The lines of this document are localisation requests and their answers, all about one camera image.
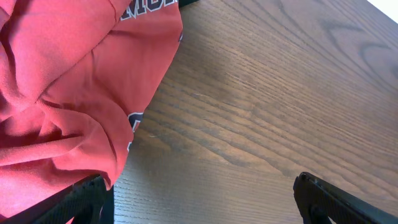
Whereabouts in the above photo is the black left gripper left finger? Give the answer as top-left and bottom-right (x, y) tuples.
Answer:
(2, 175), (107, 224)

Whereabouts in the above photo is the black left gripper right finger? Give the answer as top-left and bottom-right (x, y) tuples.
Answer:
(293, 172), (397, 224)

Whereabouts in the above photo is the red t-shirt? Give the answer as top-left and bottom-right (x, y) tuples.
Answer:
(1, 0), (183, 220)

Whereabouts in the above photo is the black garment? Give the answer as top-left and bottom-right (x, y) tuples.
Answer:
(178, 0), (199, 8)

